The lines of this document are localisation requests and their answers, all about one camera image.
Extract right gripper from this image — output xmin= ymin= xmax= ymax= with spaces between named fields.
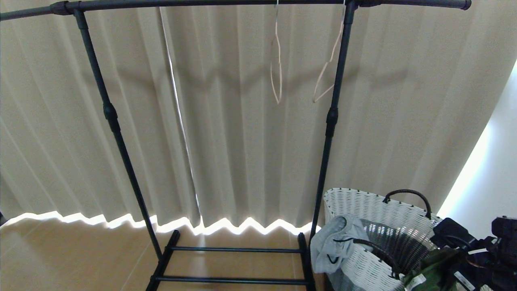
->
xmin=440 ymin=251 xmax=492 ymax=291

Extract green long-sleeved shirt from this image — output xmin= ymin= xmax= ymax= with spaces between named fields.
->
xmin=401 ymin=247 xmax=462 ymax=291

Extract pink clothes hanger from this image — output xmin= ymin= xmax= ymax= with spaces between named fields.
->
xmin=312 ymin=0 xmax=347 ymax=103
xmin=270 ymin=0 xmax=283 ymax=105

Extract white laundry basket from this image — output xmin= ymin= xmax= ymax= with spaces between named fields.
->
xmin=323 ymin=187 xmax=498 ymax=291

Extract black clothes rack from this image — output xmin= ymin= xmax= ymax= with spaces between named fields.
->
xmin=0 ymin=0 xmax=472 ymax=291

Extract pale grey shorts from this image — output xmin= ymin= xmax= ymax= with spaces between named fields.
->
xmin=310 ymin=214 xmax=369 ymax=275

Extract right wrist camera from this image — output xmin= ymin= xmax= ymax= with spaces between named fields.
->
xmin=430 ymin=217 xmax=485 ymax=253

